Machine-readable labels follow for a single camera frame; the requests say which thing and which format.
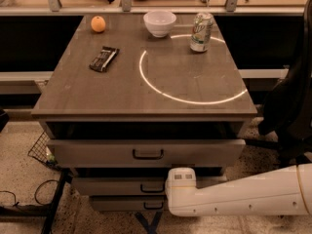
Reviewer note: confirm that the grey drawer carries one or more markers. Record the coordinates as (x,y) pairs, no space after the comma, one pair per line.
(119,186)
(128,203)
(146,153)

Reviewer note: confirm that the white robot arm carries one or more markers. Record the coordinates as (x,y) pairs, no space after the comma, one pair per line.
(287,191)

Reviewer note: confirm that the grey wooden drawer cabinet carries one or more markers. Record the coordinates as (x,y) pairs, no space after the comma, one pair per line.
(155,88)

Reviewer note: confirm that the black snack bar packet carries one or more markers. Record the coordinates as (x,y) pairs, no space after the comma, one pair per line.
(103,59)

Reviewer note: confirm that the white ceramic bowl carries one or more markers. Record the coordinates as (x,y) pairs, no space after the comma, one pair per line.
(159,23)

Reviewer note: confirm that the green white soda can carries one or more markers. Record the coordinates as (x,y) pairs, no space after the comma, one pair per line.
(201,32)

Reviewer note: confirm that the orange fruit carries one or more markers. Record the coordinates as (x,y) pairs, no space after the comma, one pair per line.
(98,24)

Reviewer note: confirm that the black metal floor stand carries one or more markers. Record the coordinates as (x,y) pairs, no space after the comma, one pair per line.
(48,211)

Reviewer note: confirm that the black office chair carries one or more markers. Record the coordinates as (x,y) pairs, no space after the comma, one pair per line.
(287,108)

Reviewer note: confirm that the black wire basket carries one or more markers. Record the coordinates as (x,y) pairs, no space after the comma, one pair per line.
(41,153)

